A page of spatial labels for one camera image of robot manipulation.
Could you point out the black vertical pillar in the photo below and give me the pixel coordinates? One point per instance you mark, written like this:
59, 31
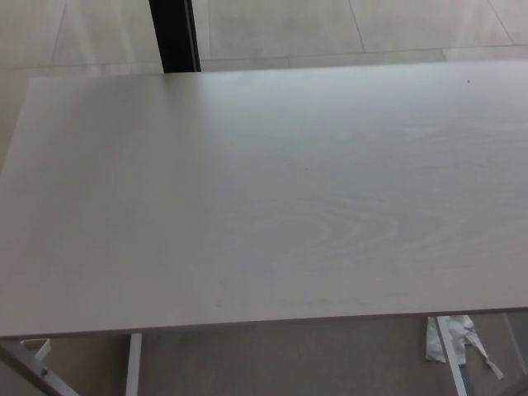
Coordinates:
175, 37

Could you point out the white metal table bracket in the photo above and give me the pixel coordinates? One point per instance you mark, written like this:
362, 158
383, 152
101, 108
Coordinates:
41, 350

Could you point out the white slanted table leg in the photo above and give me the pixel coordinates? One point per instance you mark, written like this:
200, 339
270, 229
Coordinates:
451, 359

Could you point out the grey diagonal table brace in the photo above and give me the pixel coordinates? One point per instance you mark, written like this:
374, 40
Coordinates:
29, 371

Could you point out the torn white paper scrap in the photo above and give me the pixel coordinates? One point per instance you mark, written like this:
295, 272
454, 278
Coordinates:
435, 348

